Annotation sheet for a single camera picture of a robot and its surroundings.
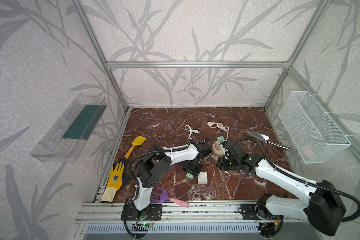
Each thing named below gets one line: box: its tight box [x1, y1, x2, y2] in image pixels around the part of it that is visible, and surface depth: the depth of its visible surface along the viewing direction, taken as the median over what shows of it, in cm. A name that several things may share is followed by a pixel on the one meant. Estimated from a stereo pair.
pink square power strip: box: [184, 124, 201, 142], surface depth 107 cm
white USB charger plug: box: [198, 172, 208, 184], surface depth 84 cm
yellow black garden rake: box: [101, 161, 125, 203], surface depth 81 cm
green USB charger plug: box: [217, 136, 225, 143], surface depth 96 cm
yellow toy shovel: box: [124, 135, 146, 160], surface depth 101 cm
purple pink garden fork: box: [151, 186, 190, 208], surface depth 79 cm
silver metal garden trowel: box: [245, 130, 290, 151], surface depth 104 cm
